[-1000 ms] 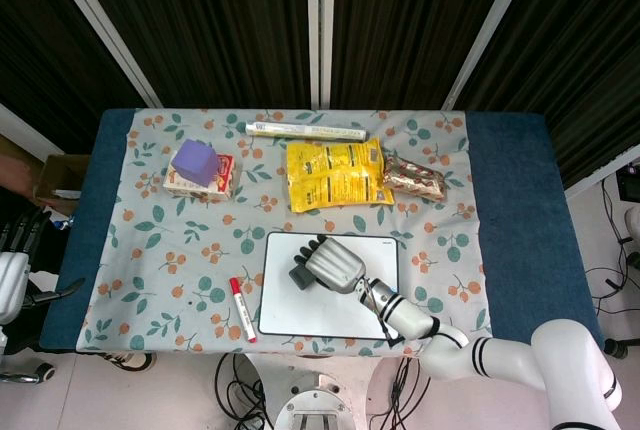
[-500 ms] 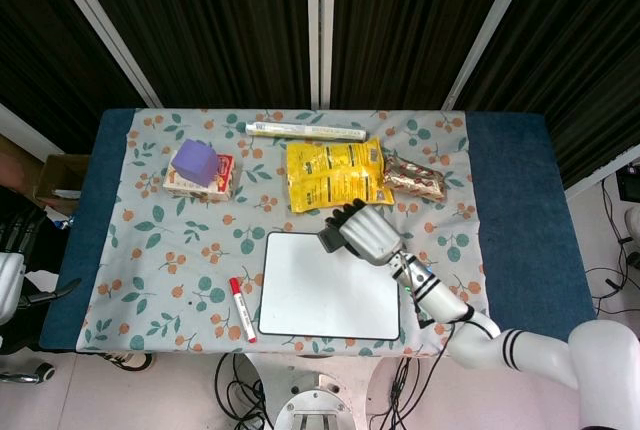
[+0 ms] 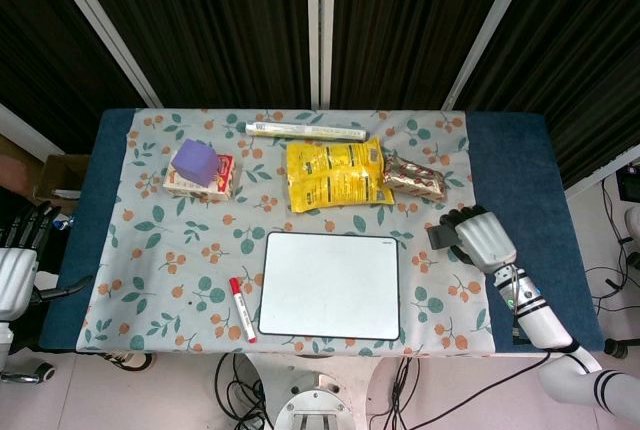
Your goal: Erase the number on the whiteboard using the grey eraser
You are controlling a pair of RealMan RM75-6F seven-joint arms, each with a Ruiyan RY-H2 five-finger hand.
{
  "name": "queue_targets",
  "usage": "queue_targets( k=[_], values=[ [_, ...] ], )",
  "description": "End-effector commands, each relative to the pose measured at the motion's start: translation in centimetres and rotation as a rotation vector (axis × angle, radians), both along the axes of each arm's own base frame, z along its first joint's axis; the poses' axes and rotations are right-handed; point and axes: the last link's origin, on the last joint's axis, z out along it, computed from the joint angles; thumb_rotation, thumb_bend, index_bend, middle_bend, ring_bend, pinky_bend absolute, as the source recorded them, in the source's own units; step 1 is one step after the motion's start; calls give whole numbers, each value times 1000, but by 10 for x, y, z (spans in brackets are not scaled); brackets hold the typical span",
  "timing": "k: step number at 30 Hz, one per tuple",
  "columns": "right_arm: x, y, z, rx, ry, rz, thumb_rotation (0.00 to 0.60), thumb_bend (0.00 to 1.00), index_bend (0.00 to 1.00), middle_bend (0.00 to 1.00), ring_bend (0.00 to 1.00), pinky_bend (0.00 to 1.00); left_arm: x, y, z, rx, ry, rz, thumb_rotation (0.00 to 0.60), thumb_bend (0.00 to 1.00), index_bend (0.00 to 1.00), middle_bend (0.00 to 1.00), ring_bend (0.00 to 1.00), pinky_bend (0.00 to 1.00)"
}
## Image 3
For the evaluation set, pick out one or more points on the plastic wrap roll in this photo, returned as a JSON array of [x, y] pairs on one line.
[[300, 130]]

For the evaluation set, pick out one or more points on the gold brown snack package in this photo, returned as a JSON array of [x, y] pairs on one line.
[[415, 177]]

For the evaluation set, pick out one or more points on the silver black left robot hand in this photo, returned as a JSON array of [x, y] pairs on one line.
[[15, 275]]

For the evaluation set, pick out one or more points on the cookie carton box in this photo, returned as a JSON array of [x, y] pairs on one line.
[[225, 180]]

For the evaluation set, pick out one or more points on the floral fruit print tablecloth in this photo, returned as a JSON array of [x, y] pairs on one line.
[[165, 250]]

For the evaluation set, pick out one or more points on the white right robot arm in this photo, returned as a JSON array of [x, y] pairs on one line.
[[542, 325]]

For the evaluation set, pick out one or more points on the black caster wheel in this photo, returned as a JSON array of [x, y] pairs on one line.
[[46, 372]]

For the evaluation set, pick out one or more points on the blue fabric table cover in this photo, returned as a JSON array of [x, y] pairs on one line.
[[525, 175]]

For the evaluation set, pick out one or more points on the black device with screen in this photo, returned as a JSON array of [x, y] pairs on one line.
[[629, 182]]

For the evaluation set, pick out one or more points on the brown cardboard box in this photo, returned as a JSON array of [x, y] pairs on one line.
[[62, 175]]

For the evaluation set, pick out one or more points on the red cap whiteboard marker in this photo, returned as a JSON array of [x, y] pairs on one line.
[[242, 310]]

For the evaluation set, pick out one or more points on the grey board eraser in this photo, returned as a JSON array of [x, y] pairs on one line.
[[440, 237]]

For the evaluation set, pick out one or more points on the purple foam cube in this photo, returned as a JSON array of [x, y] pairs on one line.
[[195, 162]]

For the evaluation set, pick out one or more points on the white metal frame post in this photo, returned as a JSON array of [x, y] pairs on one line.
[[105, 30], [320, 25], [490, 25]]

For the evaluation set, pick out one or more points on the white robot torso base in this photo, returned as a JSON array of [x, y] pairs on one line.
[[312, 400]]

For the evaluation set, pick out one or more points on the yellow snack bag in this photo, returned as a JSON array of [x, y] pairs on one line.
[[335, 175]]

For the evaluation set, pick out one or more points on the white dry-erase board black frame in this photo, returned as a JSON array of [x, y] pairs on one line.
[[325, 285]]

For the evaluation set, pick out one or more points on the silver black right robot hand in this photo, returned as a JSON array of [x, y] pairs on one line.
[[485, 240]]

